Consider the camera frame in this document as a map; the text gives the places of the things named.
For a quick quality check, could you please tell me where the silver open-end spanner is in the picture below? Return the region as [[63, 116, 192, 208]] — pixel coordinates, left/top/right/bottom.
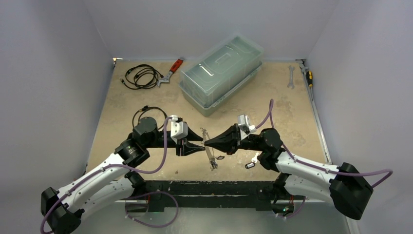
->
[[287, 65, 295, 89]]

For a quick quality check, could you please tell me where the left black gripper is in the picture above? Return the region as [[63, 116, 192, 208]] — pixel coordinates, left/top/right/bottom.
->
[[145, 126, 205, 156]]

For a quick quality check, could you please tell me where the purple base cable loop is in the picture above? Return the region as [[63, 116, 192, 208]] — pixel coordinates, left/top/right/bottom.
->
[[124, 189, 180, 228]]

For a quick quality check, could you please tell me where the silver key with black tag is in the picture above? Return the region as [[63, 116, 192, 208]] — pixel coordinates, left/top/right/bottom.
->
[[245, 153, 259, 169]]

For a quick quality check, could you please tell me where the white oval keyring holder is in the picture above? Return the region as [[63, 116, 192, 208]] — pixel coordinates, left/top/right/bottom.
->
[[200, 128, 225, 171]]

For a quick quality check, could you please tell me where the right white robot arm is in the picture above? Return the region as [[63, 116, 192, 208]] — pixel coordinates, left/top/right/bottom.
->
[[205, 125, 374, 220]]

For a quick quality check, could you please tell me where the black looped cable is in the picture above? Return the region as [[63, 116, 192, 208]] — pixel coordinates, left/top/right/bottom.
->
[[131, 105, 169, 129]]

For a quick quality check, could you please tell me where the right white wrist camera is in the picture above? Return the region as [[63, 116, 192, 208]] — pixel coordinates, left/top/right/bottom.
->
[[237, 114, 256, 135]]

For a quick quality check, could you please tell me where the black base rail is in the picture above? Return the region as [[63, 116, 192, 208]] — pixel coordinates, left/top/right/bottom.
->
[[134, 180, 290, 211]]

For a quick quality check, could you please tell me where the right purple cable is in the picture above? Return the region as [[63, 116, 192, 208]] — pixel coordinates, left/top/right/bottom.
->
[[255, 98, 394, 189]]

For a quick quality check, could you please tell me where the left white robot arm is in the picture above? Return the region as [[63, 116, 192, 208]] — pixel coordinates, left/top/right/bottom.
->
[[40, 115, 205, 234]]

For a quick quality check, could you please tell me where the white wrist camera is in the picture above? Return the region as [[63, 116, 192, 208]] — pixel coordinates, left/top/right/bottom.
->
[[169, 115, 188, 143], [237, 114, 256, 135]]

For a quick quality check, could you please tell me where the clear plastic storage box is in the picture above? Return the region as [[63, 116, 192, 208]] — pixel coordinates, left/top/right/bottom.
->
[[179, 36, 264, 117]]

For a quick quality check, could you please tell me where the coiled black cable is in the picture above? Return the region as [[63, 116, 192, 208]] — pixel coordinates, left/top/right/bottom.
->
[[121, 64, 164, 90]]

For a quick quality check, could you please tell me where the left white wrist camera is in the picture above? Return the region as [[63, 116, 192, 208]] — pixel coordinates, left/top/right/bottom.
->
[[169, 115, 188, 143]]

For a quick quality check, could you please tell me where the yellow black screwdriver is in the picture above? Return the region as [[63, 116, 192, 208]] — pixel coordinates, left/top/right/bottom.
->
[[306, 71, 314, 101]]

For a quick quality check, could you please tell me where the red handled adjustable wrench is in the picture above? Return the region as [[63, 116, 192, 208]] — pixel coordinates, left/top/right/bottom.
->
[[156, 58, 185, 87]]

